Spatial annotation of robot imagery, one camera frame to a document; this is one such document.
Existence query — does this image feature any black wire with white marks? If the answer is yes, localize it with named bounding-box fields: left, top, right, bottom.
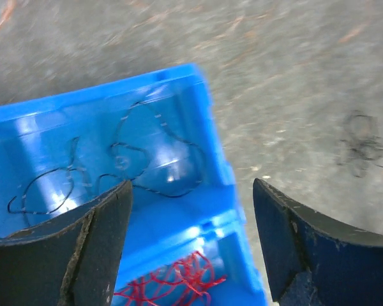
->
left=6, top=100, right=207, bottom=229

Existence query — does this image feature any red wire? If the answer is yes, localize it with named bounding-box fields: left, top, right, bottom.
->
left=113, top=251, right=227, bottom=306

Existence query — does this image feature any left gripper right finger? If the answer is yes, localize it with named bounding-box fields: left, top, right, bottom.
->
left=253, top=178, right=383, bottom=305

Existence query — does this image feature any blue three-compartment bin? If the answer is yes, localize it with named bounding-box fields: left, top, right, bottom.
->
left=0, top=64, right=266, bottom=305

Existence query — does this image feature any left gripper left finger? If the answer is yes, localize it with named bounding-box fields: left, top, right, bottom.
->
left=0, top=182, right=133, bottom=305

